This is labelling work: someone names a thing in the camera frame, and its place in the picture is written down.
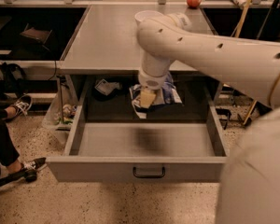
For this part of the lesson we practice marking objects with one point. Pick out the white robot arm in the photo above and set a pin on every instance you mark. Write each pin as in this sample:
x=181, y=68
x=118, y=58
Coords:
x=249, y=191

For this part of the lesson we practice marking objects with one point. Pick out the white bowl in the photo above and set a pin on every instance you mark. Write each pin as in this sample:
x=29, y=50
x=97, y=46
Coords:
x=145, y=14

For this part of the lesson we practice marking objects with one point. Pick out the black sneaker upper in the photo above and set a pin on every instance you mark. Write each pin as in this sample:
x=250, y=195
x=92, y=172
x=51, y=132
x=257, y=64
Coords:
x=20, y=107

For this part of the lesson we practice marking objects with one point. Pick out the dark box on shelf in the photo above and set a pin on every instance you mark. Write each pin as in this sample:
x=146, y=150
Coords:
x=36, y=36

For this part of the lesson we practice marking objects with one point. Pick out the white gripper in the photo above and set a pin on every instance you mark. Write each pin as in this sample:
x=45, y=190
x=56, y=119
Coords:
x=151, y=81

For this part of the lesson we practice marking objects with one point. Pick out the grey open drawer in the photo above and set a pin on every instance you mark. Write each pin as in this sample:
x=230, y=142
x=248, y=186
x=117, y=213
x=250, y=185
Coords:
x=108, y=152

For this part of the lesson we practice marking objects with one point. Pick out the black sneaker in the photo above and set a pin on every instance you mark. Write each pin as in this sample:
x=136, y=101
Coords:
x=20, y=107
x=29, y=170

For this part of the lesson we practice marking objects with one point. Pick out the black backpack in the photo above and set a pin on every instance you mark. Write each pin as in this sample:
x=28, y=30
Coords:
x=13, y=75

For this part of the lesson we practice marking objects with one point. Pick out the grey counter cabinet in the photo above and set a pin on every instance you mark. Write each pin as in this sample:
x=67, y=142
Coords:
x=105, y=46

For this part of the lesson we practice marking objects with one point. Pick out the wooden stick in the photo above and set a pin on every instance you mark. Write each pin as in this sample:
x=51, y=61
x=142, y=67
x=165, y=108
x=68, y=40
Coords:
x=242, y=20

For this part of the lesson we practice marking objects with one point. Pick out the black sneaker lower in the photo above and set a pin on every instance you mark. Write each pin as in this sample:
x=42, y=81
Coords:
x=29, y=170

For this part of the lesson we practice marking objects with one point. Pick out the black bag with label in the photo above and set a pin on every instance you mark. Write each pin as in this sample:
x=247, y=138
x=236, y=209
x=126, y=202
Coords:
x=105, y=89

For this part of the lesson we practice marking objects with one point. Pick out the blue chip bag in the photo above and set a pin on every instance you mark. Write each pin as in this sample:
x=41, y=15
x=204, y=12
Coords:
x=166, y=95

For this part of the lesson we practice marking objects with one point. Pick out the black drawer handle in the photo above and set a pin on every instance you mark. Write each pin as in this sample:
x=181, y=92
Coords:
x=149, y=173

